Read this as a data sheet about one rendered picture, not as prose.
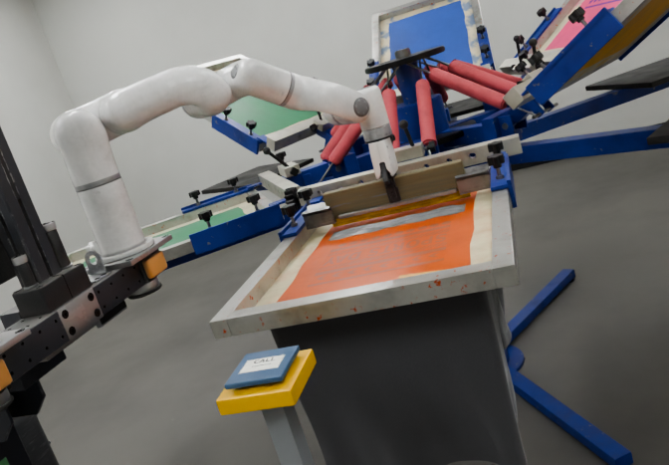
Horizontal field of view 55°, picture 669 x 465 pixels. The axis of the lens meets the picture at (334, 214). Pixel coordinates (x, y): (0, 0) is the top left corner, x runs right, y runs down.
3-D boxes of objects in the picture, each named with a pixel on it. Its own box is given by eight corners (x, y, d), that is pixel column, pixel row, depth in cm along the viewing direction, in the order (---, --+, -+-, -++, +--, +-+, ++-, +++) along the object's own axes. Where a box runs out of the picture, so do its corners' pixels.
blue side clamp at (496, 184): (517, 207, 153) (510, 179, 151) (496, 211, 154) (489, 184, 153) (513, 176, 181) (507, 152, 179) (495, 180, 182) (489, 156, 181)
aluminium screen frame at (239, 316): (519, 285, 108) (514, 264, 107) (215, 340, 126) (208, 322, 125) (508, 172, 181) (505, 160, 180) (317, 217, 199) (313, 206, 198)
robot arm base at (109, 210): (73, 270, 136) (45, 201, 132) (110, 249, 147) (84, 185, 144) (132, 258, 130) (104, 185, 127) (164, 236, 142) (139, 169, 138)
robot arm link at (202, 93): (213, 43, 138) (188, 56, 154) (47, 119, 123) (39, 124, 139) (244, 104, 142) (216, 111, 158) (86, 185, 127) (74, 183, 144)
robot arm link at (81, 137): (79, 193, 128) (48, 115, 124) (71, 190, 139) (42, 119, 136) (126, 176, 132) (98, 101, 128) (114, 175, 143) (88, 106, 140)
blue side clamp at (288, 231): (303, 253, 169) (295, 229, 168) (285, 257, 171) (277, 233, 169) (329, 218, 197) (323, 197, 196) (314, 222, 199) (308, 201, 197)
